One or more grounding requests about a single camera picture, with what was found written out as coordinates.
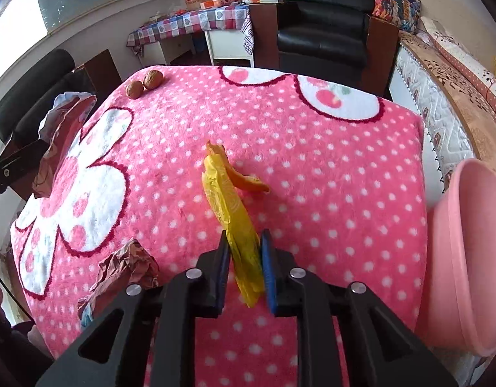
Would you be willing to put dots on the yellow plastic bag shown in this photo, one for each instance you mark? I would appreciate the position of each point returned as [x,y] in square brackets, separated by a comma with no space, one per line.
[228,197]

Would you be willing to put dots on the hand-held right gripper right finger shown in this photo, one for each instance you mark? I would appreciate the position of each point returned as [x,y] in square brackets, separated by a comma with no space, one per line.
[268,270]

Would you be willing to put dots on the small brown walnut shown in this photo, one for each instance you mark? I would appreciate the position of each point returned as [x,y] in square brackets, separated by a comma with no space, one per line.
[134,89]

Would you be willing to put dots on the white table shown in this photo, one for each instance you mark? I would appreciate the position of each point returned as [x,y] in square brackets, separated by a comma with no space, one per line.
[228,48]

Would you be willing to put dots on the orange box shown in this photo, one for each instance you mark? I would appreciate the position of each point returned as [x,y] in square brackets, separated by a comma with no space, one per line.
[209,5]

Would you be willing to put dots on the white quilted mattress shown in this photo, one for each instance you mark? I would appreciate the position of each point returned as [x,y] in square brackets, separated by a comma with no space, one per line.
[429,105]

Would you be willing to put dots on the brown lace bedspread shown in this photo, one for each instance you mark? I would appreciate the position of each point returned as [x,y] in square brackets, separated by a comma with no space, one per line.
[453,84]

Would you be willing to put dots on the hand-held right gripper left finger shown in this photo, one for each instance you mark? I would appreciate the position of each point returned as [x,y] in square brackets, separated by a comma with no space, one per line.
[223,266]

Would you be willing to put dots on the brown paper wrapper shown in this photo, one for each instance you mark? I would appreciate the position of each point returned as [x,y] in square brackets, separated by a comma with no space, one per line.
[64,137]

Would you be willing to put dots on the pink plastic basin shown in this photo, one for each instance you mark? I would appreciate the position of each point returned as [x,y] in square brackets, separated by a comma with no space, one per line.
[465,258]

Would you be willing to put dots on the checkered tablecloth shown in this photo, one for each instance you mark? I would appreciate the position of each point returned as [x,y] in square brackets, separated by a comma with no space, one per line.
[191,20]

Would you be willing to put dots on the crumpled brown paper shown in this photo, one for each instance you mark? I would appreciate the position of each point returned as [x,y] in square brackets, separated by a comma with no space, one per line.
[127,270]

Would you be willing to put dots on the black leather armchair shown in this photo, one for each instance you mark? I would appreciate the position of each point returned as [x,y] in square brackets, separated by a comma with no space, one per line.
[324,36]
[38,84]

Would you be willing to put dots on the large brown walnut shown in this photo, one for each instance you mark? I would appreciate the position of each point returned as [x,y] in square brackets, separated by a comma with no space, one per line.
[153,78]

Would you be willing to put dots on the pink dotted pillow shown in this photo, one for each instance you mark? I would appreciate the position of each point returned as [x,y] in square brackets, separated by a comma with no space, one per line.
[469,60]

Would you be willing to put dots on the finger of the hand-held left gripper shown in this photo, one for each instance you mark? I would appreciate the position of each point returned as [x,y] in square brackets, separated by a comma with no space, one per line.
[14,165]

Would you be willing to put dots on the orange peel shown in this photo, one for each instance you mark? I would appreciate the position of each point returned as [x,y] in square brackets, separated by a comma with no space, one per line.
[248,183]

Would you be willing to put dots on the colourful patterned cushion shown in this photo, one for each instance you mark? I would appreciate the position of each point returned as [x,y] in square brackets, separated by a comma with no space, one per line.
[395,2]

